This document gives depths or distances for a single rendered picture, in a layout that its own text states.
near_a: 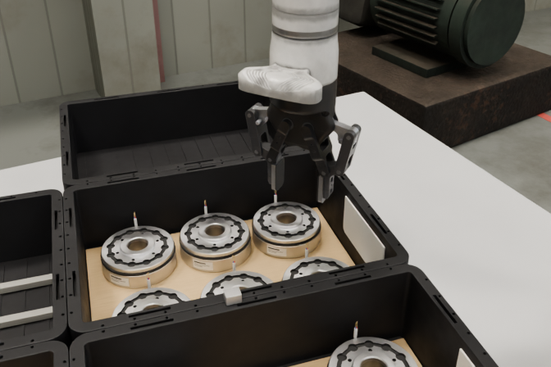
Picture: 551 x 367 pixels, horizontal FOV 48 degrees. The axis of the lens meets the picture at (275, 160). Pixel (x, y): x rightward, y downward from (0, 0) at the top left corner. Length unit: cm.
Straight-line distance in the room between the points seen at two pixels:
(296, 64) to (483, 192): 79
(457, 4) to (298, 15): 226
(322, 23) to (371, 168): 79
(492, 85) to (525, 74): 24
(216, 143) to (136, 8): 212
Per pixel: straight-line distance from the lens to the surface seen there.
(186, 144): 122
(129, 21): 330
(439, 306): 72
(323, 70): 66
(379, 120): 161
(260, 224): 93
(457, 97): 288
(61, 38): 352
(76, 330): 70
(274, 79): 63
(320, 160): 72
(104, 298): 89
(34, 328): 87
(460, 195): 135
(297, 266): 86
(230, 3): 375
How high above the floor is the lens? 141
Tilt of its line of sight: 30 degrees down
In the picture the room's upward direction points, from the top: straight up
